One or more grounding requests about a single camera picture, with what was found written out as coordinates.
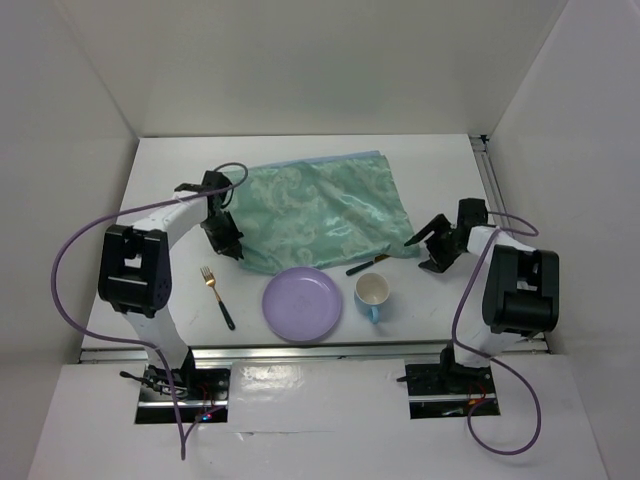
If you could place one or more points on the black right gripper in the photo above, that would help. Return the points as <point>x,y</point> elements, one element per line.
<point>440,262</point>

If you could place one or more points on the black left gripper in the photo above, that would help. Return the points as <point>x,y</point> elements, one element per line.
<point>229,244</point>

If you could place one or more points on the gold fork with green handle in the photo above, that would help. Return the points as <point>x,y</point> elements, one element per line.
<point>211,282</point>

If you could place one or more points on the green patterned satin cloth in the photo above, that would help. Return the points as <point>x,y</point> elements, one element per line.
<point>320,213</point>

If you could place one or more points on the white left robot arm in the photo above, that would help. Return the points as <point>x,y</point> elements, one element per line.
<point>135,272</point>

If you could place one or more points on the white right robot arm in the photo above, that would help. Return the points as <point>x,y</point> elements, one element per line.
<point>520,298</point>

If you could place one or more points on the light blue mug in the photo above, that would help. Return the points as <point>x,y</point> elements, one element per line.
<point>371,292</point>

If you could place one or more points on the lilac plastic plate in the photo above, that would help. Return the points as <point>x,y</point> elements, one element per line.
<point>301,304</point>

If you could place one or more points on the gold knife with green handle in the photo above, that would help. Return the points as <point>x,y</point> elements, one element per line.
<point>354,270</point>

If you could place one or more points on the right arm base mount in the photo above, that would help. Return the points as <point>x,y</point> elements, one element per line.
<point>434,395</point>

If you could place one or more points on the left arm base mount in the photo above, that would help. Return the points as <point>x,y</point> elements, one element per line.
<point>204,401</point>

